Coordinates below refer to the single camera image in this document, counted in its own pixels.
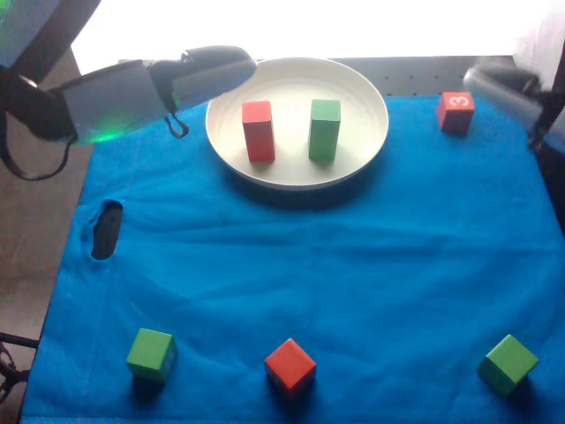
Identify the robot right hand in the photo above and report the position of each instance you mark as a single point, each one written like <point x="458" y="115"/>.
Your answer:
<point x="499" y="88"/>

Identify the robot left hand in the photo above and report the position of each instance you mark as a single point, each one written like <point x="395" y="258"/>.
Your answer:
<point x="110" y="97"/>

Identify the red rectangular block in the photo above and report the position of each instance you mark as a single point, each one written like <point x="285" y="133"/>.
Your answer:
<point x="258" y="132"/>

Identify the green rectangular block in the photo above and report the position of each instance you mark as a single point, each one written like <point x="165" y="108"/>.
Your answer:
<point x="324" y="132"/>

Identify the white round bowl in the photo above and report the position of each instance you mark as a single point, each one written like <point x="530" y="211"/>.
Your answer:
<point x="282" y="88"/>

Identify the red cube printed 3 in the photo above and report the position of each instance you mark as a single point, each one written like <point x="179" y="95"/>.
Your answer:
<point x="455" y="112"/>

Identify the blue cloth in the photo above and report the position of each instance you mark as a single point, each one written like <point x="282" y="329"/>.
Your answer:
<point x="309" y="265"/>

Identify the green cube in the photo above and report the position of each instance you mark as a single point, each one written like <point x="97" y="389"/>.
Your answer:
<point x="507" y="364"/>
<point x="150" y="355"/>

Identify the black tripod stand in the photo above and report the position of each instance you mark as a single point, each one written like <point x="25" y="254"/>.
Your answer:
<point x="9" y="371"/>

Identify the red wooden cube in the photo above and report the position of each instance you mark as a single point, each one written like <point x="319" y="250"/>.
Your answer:
<point x="289" y="368"/>

